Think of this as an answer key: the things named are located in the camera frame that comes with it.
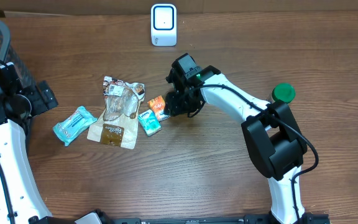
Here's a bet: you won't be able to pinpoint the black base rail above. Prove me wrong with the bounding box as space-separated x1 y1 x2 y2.
110 215 274 224

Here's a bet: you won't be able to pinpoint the orange Kleenex tissue pack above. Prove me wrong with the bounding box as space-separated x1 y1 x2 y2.
147 95 170 121

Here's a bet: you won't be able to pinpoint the teal Kleenex tissue pack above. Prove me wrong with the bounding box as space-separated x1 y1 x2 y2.
138 110 162 136

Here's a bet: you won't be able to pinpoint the mint wet wipes pack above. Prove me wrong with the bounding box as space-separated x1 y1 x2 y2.
53 106 97 147

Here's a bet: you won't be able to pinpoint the white barcode scanner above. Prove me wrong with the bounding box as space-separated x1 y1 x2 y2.
150 3 177 47

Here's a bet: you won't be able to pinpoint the brown paper bread bag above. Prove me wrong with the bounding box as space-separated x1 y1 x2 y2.
87 76 145 149

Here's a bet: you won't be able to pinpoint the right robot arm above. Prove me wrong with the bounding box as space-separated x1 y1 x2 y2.
164 54 307 223

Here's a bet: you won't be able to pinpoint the green lid jar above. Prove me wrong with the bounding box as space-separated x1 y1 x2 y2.
267 83 296 104

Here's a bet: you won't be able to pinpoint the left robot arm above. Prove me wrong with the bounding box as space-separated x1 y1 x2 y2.
0 60 68 224

